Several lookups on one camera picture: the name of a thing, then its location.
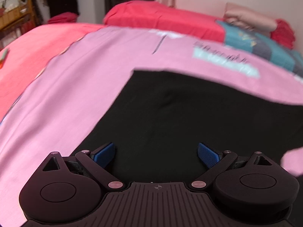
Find wooden shelf unit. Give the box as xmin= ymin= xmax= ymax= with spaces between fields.
xmin=1 ymin=0 xmax=37 ymax=50

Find pink printed bed sheet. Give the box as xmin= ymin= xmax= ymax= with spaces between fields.
xmin=1 ymin=27 xmax=302 ymax=226

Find folded beige quilt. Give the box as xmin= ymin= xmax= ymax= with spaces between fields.
xmin=223 ymin=3 xmax=277 ymax=32

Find red folded cloth pile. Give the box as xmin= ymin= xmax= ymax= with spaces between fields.
xmin=47 ymin=12 xmax=78 ymax=24

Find black pants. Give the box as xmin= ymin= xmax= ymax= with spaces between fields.
xmin=78 ymin=71 xmax=302 ymax=182

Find folded red blanket stack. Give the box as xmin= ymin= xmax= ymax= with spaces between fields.
xmin=270 ymin=19 xmax=296 ymax=50

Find coral red blanket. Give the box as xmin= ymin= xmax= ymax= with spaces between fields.
xmin=1 ymin=23 xmax=104 ymax=118

